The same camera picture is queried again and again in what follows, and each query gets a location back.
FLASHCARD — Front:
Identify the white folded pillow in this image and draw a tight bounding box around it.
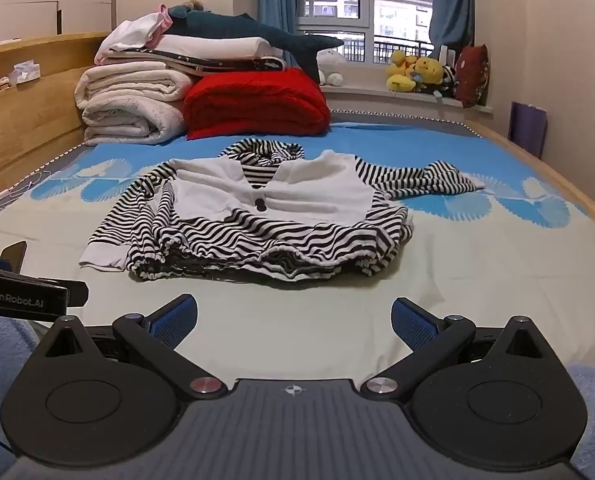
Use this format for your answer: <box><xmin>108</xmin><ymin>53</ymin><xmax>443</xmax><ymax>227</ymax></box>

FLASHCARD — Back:
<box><xmin>152</xmin><ymin>34</ymin><xmax>284</xmax><ymax>61</ymax></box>

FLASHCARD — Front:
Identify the red folded blanket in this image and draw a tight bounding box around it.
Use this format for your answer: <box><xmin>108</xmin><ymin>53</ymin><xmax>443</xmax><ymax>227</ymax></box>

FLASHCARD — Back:
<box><xmin>184</xmin><ymin>66</ymin><xmax>331</xmax><ymax>141</ymax></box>

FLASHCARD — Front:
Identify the yellow bear plush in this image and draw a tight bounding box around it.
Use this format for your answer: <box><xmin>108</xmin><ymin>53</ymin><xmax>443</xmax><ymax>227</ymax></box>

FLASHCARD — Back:
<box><xmin>412</xmin><ymin>57</ymin><xmax>446</xmax><ymax>94</ymax></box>

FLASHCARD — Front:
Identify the tissue pack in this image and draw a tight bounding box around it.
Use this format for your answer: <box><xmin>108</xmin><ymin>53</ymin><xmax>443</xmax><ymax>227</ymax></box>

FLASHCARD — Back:
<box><xmin>9</xmin><ymin>59</ymin><xmax>44</xmax><ymax>84</ymax></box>

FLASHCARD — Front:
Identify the yellow duck plush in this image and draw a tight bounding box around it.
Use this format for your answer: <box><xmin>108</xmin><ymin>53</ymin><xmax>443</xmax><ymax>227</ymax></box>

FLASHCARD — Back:
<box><xmin>386</xmin><ymin>50</ymin><xmax>421</xmax><ymax>94</ymax></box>

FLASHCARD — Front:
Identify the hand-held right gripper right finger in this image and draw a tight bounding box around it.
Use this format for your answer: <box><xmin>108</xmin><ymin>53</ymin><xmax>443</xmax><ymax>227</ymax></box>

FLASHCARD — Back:
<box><xmin>360</xmin><ymin>297</ymin><xmax>564</xmax><ymax>402</ymax></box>

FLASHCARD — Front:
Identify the purple bag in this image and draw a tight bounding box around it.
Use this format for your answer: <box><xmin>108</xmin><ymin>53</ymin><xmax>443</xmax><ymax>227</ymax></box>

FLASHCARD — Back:
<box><xmin>508</xmin><ymin>101</ymin><xmax>549</xmax><ymax>159</ymax></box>

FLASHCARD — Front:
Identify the black white striped plush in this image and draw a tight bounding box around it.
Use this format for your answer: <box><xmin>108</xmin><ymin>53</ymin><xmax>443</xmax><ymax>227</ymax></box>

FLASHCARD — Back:
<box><xmin>429</xmin><ymin>65</ymin><xmax>461</xmax><ymax>99</ymax></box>

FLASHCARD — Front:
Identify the dark patterned folded blanket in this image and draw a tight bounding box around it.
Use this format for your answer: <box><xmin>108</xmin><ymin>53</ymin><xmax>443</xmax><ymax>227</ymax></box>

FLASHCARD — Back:
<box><xmin>96</xmin><ymin>50</ymin><xmax>289</xmax><ymax>80</ymax></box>

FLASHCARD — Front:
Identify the white framed window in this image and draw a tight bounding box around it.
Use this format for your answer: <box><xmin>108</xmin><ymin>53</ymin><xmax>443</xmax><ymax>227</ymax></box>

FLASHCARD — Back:
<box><xmin>294</xmin><ymin>0</ymin><xmax>436</xmax><ymax>66</ymax></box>

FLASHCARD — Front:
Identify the person's left leg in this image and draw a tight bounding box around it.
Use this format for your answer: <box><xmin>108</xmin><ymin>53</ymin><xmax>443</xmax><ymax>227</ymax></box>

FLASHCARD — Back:
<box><xmin>0</xmin><ymin>316</ymin><xmax>46</xmax><ymax>480</ymax></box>

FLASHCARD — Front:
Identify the wooden bed frame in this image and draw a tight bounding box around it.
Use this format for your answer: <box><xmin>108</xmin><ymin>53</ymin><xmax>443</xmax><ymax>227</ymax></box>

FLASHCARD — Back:
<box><xmin>0</xmin><ymin>32</ymin><xmax>595</xmax><ymax>242</ymax></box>

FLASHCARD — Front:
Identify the black white striped small top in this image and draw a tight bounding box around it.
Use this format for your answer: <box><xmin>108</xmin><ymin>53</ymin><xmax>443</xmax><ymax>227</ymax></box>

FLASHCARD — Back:
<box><xmin>79</xmin><ymin>138</ymin><xmax>485</xmax><ymax>282</ymax></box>

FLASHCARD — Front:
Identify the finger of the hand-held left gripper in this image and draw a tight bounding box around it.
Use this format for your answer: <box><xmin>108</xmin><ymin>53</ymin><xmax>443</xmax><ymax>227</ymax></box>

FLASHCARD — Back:
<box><xmin>0</xmin><ymin>240</ymin><xmax>29</xmax><ymax>276</ymax></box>

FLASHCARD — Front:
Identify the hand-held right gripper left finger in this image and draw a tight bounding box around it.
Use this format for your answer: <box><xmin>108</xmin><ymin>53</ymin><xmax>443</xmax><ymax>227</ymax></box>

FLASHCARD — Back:
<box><xmin>28</xmin><ymin>294</ymin><xmax>228</xmax><ymax>403</ymax></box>

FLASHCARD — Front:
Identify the white window sill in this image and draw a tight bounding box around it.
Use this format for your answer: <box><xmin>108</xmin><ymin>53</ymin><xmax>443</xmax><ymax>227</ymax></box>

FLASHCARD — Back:
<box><xmin>321</xmin><ymin>84</ymin><xmax>494</xmax><ymax>122</ymax></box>

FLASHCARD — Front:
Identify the white seal plush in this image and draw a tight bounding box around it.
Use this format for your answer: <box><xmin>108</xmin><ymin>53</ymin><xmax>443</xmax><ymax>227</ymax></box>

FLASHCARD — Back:
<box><xmin>317</xmin><ymin>48</ymin><xmax>349</xmax><ymax>86</ymax></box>

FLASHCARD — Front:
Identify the white pink folded cloth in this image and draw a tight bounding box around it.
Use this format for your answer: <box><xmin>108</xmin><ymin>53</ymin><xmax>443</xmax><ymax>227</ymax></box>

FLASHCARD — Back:
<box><xmin>94</xmin><ymin>6</ymin><xmax>174</xmax><ymax>59</ymax></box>

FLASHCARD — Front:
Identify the dark red pillow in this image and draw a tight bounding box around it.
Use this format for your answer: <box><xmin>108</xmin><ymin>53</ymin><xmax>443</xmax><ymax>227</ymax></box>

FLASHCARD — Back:
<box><xmin>454</xmin><ymin>43</ymin><xmax>491</xmax><ymax>109</ymax></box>

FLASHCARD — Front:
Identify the teal shark plush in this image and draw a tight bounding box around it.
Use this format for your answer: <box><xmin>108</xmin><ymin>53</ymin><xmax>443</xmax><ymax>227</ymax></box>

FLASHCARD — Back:
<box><xmin>165</xmin><ymin>5</ymin><xmax>345</xmax><ymax>84</ymax></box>

